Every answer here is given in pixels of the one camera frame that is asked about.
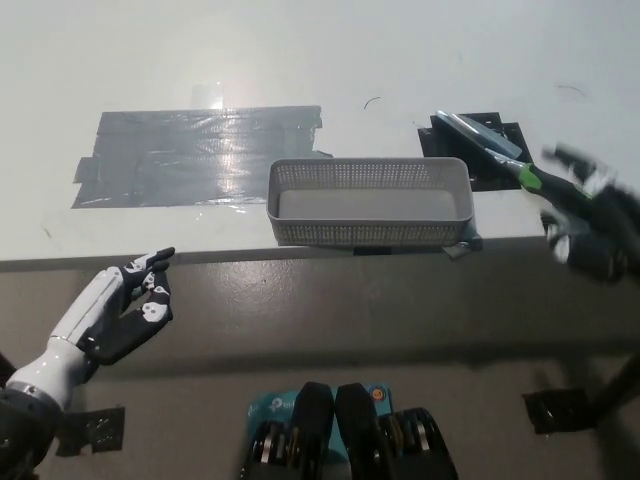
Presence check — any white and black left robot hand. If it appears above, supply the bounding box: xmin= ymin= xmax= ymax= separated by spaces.
xmin=7 ymin=246 xmax=176 ymax=412

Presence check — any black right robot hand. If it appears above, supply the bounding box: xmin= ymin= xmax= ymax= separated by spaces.
xmin=539 ymin=142 xmax=626 ymax=287

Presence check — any garden trowel green black handle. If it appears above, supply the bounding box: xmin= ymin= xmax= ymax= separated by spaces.
xmin=432 ymin=109 xmax=596 ymax=211

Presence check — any black tape patch on desk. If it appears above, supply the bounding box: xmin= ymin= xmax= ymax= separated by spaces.
xmin=417 ymin=112 xmax=526 ymax=194

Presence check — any black table leg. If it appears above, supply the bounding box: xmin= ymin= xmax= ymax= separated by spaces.
xmin=0 ymin=349 xmax=19 ymax=387
xmin=592 ymin=342 xmax=640 ymax=419

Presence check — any small grey tape piece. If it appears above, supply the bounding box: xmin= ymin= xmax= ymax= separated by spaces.
xmin=441 ymin=232 xmax=484 ymax=262

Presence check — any teal cardboard box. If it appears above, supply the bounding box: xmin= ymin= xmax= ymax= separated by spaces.
xmin=247 ymin=382 xmax=396 ymax=456

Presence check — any grey perforated plastic basket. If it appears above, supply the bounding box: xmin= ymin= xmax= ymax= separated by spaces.
xmin=267 ymin=157 xmax=475 ymax=249

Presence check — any large grey duct tape patch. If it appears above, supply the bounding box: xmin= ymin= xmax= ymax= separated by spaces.
xmin=70 ymin=104 xmax=335 ymax=211

